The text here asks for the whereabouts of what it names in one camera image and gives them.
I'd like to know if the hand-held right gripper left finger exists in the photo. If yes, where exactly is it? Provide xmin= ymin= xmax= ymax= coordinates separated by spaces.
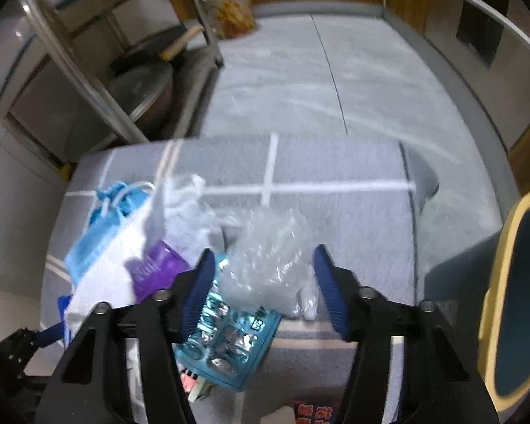
xmin=34 ymin=248 xmax=217 ymax=424

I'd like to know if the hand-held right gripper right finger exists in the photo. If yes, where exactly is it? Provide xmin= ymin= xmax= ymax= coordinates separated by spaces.
xmin=313 ymin=244 xmax=500 ymax=424

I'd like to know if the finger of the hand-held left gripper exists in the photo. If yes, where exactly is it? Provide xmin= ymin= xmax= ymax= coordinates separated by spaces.
xmin=0 ymin=323 xmax=67 ymax=365

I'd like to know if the blue printed packet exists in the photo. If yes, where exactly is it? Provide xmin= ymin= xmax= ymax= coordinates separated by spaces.
xmin=56 ymin=294 xmax=74 ymax=324

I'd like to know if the purple plastic wrapper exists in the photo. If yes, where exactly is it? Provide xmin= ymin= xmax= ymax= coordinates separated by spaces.
xmin=125 ymin=240 xmax=194 ymax=305

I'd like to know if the teal blister pack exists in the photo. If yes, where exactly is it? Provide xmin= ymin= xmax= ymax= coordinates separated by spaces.
xmin=173 ymin=251 xmax=284 ymax=392

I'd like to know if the clear plastic bag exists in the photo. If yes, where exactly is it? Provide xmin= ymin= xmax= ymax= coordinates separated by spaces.
xmin=222 ymin=207 xmax=324 ymax=319

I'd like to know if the white paper towel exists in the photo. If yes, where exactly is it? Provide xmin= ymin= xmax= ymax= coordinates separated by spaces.
xmin=63 ymin=185 xmax=179 ymax=424

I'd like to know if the clear plastic wrap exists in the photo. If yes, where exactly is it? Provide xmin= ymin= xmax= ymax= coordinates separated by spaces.
xmin=160 ymin=173 xmax=231 ymax=254

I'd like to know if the blue face mask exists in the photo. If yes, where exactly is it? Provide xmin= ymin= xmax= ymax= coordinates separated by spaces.
xmin=65 ymin=210 xmax=135 ymax=284
xmin=90 ymin=180 xmax=157 ymax=227

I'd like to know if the red printed packet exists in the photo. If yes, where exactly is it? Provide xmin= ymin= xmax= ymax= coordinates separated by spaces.
xmin=291 ymin=400 xmax=346 ymax=424

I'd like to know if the tan rimmed blue bin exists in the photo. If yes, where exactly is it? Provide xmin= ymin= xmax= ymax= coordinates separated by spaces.
xmin=477 ymin=192 xmax=530 ymax=413

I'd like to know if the small pink white packet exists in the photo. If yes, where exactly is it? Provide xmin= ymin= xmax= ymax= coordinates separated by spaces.
xmin=180 ymin=366 xmax=211 ymax=404

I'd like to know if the grey blanket with white lines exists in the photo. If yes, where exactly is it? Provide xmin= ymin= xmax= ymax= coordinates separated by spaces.
xmin=40 ymin=135 xmax=441 ymax=424

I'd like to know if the white paper scrap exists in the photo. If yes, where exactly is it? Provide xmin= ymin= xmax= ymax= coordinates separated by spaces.
xmin=260 ymin=405 xmax=298 ymax=424

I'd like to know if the stainless steel rack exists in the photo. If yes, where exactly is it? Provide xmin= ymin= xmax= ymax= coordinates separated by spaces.
xmin=0 ymin=0 xmax=226 ymax=174

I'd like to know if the bag of yellow snacks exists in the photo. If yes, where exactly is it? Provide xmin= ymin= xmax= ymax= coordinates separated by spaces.
xmin=198 ymin=0 xmax=257 ymax=40

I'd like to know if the stainless steel oven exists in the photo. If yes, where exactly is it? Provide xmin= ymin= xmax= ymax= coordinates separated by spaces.
xmin=424 ymin=0 xmax=530 ymax=151

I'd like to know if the black wok with wooden handle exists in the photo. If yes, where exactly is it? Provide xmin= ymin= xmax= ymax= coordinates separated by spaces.
xmin=110 ymin=23 xmax=205 ymax=77

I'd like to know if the oven handle bar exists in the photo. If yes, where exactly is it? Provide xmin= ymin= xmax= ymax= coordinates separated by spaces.
xmin=429 ymin=0 xmax=530 ymax=59

